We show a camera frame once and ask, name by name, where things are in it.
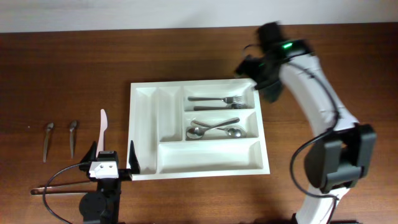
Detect steel tablespoon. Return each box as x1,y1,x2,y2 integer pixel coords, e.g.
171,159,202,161
186,118,240,139
191,121,246,138

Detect right small steel teaspoon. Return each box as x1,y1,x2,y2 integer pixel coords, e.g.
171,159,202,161
69,120,78,159

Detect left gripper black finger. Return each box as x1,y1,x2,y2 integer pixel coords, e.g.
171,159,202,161
128,140,141,174
79,141,97,171

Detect steel tongs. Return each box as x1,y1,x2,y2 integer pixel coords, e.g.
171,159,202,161
46,181,96,195

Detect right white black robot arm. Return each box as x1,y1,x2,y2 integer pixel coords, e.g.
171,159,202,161
235,22,377,223

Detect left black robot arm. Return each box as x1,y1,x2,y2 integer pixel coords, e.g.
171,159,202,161
79,142,141,224

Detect left small steel teaspoon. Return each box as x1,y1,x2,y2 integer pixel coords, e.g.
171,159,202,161
43,123,54,163

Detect small steel teaspoon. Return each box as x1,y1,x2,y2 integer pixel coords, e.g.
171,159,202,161
43,123,54,163
69,120,78,159

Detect pink plastic knife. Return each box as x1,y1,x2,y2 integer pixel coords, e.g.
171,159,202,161
96,109,108,156

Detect white plastic cutlery tray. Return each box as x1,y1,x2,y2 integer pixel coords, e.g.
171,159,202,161
128,78,271,180

